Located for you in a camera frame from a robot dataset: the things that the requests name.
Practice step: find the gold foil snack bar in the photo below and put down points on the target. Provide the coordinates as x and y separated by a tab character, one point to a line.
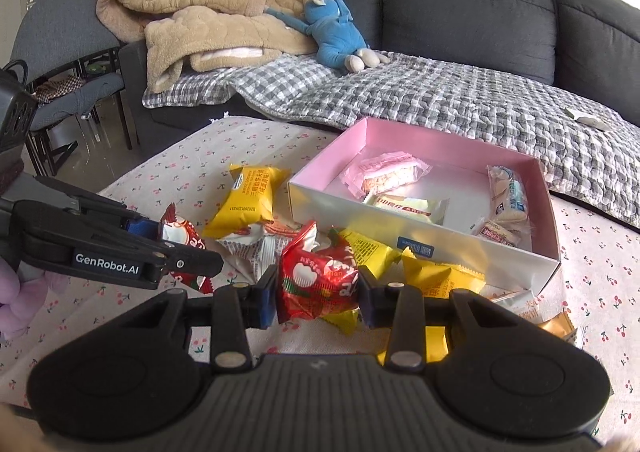
560	326

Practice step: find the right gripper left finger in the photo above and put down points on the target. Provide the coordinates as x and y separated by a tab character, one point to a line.
237	308

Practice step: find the white packet on sofa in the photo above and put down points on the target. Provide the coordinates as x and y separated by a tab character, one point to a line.
586	119

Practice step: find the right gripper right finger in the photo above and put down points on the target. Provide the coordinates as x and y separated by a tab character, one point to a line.
400	308

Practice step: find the blue white wrapped snack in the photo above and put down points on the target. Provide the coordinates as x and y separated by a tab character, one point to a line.
508	198

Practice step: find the yellow snack packet far left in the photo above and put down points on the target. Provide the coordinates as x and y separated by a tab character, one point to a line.
249	201

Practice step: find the cherry print tablecloth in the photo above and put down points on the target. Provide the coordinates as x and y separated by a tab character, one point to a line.
597	285

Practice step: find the beige quilted blanket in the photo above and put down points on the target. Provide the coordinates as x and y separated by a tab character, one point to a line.
204	34

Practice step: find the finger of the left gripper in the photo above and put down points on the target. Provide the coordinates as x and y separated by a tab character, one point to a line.
134	261
119	215

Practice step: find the pink wrapped snack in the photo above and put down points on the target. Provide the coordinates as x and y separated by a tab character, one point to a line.
383	173

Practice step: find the blue plush toy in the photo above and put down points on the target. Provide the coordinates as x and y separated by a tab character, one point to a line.
340	44

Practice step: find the large yellow snack packet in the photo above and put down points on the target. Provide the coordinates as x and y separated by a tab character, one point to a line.
436	280

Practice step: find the pale green snack packet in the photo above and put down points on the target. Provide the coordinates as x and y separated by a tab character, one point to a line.
432	211

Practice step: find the small white biscuit packet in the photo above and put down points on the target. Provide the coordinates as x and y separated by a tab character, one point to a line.
513	234

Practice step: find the yellow snack packet middle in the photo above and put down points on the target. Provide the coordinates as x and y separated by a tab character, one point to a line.
375	256

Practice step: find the white red-print snack packet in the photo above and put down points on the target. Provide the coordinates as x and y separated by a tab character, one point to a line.
253	249

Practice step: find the grey office chair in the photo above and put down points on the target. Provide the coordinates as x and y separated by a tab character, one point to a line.
55	37

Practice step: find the grey checked sofa blanket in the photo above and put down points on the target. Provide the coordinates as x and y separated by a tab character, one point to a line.
595	167

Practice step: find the pink cardboard box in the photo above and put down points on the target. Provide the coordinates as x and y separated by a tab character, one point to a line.
444	197

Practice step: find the small white cookie packet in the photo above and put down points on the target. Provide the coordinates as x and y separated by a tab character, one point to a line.
521	303

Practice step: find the dark grey sofa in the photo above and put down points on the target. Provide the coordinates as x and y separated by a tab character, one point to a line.
588	47

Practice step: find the gloved left hand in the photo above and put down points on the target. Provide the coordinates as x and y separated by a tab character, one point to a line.
23	293

